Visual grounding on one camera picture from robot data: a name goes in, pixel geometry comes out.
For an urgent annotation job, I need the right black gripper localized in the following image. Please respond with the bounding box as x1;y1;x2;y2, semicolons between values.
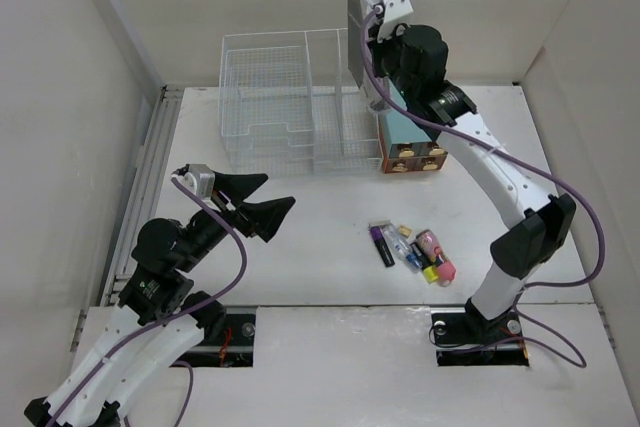
367;19;418;102

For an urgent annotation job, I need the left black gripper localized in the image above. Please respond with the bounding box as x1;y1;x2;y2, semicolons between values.
178;171;295;271

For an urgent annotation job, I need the grey setup guide booklet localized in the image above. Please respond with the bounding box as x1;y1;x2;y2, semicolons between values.
347;0;386;114

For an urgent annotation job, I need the clear drawer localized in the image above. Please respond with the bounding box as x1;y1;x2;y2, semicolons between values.
416;155;447;171
385;158;416;174

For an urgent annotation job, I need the blue cap clear pen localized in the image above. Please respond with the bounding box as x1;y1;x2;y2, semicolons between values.
383;224;422;272

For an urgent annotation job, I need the pink cartoon glue bottle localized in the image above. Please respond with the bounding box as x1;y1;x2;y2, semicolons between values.
415;229;456;286

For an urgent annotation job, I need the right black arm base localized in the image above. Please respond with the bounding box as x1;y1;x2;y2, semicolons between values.
429;301;529;367

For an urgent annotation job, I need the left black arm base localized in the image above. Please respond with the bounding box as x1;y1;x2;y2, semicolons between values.
178;303;257;368

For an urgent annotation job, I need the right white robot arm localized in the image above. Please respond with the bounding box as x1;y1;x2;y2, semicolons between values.
349;18;576;341

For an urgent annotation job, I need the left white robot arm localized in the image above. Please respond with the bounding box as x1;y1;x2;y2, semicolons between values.
24;164;295;426

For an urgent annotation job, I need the teal mini drawer cabinet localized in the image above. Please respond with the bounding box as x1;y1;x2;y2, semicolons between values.
378;108;448;174

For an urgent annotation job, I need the small silver staple box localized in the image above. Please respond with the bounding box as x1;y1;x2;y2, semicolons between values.
368;219;391;229

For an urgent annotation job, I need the purple cap black marker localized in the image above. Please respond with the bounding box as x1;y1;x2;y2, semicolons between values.
369;225;395;268

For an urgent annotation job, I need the small tan eraser block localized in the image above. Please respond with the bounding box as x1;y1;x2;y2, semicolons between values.
398;225;412;238

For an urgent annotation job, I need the yellow cap black highlighter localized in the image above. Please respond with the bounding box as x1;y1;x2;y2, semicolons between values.
411;242;440;284

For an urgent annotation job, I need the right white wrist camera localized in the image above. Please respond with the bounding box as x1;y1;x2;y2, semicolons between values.
375;0;414;43

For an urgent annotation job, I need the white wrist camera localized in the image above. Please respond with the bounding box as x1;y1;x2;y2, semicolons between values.
375;0;414;43
172;163;216;200

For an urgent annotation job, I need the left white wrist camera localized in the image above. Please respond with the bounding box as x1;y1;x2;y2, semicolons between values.
172;163;216;200

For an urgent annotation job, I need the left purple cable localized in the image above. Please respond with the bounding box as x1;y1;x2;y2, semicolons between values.
44;174;249;427

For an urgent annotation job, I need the white wire desk organizer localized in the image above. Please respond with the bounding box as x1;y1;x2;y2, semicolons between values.
218;28;383;177

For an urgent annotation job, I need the aluminium rail frame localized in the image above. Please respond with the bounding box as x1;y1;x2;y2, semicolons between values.
96;86;184;307

